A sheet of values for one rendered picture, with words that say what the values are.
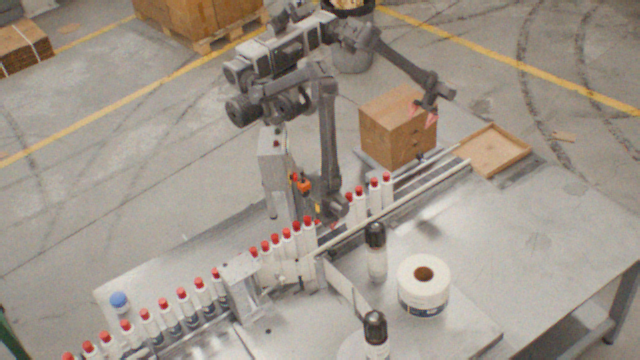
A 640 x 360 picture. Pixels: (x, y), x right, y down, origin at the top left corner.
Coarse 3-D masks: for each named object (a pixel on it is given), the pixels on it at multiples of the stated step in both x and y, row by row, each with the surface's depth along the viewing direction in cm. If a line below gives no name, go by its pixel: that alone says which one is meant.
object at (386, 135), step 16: (384, 96) 301; (400, 96) 299; (416, 96) 298; (368, 112) 293; (384, 112) 291; (400, 112) 290; (416, 112) 289; (368, 128) 297; (384, 128) 284; (400, 128) 285; (416, 128) 293; (432, 128) 300; (368, 144) 305; (384, 144) 291; (400, 144) 292; (416, 144) 299; (432, 144) 307; (384, 160) 299; (400, 160) 299
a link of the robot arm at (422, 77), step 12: (372, 24) 241; (360, 48) 242; (372, 48) 244; (384, 48) 246; (396, 60) 251; (408, 60) 253; (408, 72) 256; (420, 72) 258; (420, 84) 262; (432, 84) 263
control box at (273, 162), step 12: (264, 132) 233; (264, 144) 227; (264, 156) 223; (276, 156) 223; (264, 168) 227; (276, 168) 227; (288, 168) 234; (264, 180) 232; (276, 180) 232; (288, 180) 232
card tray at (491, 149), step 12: (480, 132) 315; (492, 132) 316; (504, 132) 312; (468, 144) 312; (480, 144) 311; (492, 144) 310; (504, 144) 309; (516, 144) 308; (528, 144) 302; (468, 156) 305; (480, 156) 304; (492, 156) 303; (504, 156) 302; (516, 156) 297; (480, 168) 298; (492, 168) 297; (504, 168) 297
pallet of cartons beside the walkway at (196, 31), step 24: (144, 0) 587; (168, 0) 550; (192, 0) 532; (216, 0) 549; (240, 0) 567; (168, 24) 576; (192, 24) 543; (216, 24) 560; (240, 24) 574; (264, 24) 594; (192, 48) 571
